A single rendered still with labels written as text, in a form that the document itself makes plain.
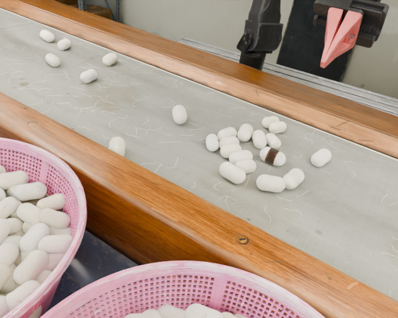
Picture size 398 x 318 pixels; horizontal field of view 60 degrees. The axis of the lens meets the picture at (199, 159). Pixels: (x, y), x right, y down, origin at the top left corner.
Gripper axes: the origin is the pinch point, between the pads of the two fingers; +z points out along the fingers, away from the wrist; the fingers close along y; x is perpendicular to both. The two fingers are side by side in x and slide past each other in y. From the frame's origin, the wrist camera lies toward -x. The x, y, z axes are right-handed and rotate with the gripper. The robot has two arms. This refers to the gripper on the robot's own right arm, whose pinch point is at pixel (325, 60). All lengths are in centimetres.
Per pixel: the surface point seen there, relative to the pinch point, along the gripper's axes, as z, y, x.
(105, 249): 37.8, -10.9, -7.9
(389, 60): -119, 3, 155
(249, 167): 20.4, -1.5, -3.5
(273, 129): 11.2, -3.0, 4.6
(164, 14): -103, -158, 152
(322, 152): 12.6, 5.2, 2.2
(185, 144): 20.9, -11.6, -2.3
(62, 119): 26.3, -28.6, -6.9
